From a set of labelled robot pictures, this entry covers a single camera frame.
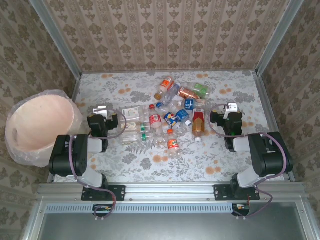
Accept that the red label tea bottle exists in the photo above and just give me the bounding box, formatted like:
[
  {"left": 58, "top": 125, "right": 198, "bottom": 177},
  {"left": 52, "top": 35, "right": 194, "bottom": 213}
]
[{"left": 191, "top": 107, "right": 207, "bottom": 143}]

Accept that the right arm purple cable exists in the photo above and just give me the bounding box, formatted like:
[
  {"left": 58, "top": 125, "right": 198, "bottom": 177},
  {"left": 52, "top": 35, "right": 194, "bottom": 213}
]
[{"left": 208, "top": 103, "right": 288, "bottom": 220}]

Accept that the blue label bottle white cap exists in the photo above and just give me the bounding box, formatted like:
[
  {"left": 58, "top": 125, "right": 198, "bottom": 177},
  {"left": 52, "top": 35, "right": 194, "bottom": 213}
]
[{"left": 173, "top": 101, "right": 193, "bottom": 127}]

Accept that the orange label bottle brown cap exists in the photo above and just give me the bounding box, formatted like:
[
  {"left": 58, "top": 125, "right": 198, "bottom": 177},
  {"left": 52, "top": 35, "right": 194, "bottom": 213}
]
[{"left": 154, "top": 76, "right": 176, "bottom": 100}]

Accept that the pink waste bin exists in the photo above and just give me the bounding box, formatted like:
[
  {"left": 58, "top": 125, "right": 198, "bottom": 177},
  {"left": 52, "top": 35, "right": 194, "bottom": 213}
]
[{"left": 4, "top": 89, "right": 84, "bottom": 169}]

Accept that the clear plastic bottle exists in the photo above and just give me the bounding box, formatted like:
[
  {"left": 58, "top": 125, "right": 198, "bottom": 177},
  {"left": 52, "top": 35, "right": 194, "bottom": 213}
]
[{"left": 161, "top": 98, "right": 185, "bottom": 114}]

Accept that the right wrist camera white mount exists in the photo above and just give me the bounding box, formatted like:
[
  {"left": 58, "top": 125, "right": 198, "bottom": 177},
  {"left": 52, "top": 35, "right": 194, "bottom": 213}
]
[{"left": 223, "top": 102, "right": 239, "bottom": 120}]

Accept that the grey slotted cable duct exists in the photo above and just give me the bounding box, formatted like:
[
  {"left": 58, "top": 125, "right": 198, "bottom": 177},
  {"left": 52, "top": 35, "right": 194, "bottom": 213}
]
[{"left": 46, "top": 202, "right": 235, "bottom": 214}]

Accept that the clear water bottle pale label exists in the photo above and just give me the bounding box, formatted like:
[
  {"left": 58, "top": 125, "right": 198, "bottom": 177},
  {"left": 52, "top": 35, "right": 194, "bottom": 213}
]
[{"left": 158, "top": 83, "right": 181, "bottom": 107}]

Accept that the small blue label bottle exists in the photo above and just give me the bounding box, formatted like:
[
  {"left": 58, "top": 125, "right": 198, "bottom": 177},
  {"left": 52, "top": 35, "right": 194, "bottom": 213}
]
[{"left": 183, "top": 98, "right": 207, "bottom": 111}]

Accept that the copper brown plastic bottle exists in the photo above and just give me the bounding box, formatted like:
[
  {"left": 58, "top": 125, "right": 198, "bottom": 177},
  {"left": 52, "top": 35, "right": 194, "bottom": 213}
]
[{"left": 177, "top": 86, "right": 201, "bottom": 100}]

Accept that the pepsi bottle blue cap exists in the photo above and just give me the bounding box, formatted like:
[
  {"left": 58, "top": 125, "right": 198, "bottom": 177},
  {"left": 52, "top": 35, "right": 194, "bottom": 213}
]
[{"left": 155, "top": 101, "right": 188, "bottom": 138}]

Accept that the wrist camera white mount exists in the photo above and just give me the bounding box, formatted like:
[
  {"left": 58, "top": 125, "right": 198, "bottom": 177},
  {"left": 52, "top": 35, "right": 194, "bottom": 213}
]
[
  {"left": 92, "top": 106, "right": 108, "bottom": 116},
  {"left": 223, "top": 102, "right": 239, "bottom": 120}
]

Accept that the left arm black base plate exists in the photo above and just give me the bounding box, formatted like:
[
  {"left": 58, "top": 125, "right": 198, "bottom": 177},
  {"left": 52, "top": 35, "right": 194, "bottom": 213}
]
[{"left": 81, "top": 184, "right": 126, "bottom": 202}]

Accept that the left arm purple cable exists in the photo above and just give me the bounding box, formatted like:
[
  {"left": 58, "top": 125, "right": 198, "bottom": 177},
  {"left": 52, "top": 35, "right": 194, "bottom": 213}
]
[{"left": 68, "top": 106, "right": 128, "bottom": 221}]

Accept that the wire connector bundle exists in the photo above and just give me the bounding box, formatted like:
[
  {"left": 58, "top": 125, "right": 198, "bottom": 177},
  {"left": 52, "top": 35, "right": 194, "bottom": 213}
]
[
  {"left": 92, "top": 204, "right": 114, "bottom": 219},
  {"left": 231, "top": 202, "right": 251, "bottom": 218}
]

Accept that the red orange label bottle orange cap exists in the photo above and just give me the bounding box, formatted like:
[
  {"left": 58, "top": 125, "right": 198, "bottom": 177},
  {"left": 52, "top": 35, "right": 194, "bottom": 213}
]
[{"left": 165, "top": 128, "right": 185, "bottom": 160}]

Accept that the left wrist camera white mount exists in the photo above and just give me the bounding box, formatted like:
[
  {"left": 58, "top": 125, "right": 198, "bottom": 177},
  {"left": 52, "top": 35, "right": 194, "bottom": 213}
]
[{"left": 92, "top": 106, "right": 108, "bottom": 116}]

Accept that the aluminium frame post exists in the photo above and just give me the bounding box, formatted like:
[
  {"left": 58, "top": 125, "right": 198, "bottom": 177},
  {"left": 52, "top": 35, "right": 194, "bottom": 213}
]
[
  {"left": 254, "top": 0, "right": 307, "bottom": 77},
  {"left": 28, "top": 0, "right": 83, "bottom": 79}
]

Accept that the long aluminium mounting rail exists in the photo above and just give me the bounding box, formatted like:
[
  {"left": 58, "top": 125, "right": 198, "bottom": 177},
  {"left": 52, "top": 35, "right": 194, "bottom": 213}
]
[{"left": 36, "top": 181, "right": 307, "bottom": 203}]

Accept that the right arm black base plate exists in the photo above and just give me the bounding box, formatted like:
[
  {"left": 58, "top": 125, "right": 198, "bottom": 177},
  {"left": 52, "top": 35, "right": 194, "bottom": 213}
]
[{"left": 213, "top": 184, "right": 261, "bottom": 202}]

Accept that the grey metal panel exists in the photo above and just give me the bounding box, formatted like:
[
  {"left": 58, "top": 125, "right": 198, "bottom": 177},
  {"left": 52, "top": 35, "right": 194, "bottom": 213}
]
[{"left": 21, "top": 199, "right": 320, "bottom": 240}]

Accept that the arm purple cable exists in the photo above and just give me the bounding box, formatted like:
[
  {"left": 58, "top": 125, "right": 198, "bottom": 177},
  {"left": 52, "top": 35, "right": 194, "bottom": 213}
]
[
  {"left": 68, "top": 106, "right": 128, "bottom": 221},
  {"left": 208, "top": 103, "right": 288, "bottom": 220}
]

